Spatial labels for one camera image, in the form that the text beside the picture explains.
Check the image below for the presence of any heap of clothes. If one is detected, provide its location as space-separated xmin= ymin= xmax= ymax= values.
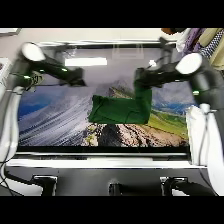
xmin=161 ymin=27 xmax=224 ymax=71

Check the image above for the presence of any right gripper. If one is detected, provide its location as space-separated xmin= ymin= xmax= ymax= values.
xmin=134 ymin=67 xmax=158 ymax=90

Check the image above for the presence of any green garment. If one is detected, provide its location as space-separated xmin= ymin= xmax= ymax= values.
xmin=87 ymin=77 xmax=153 ymax=126

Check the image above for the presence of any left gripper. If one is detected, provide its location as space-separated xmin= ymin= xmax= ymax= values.
xmin=66 ymin=67 xmax=87 ymax=88

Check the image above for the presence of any silver frame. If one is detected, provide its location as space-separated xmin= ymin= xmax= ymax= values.
xmin=5 ymin=151 xmax=208 ymax=197

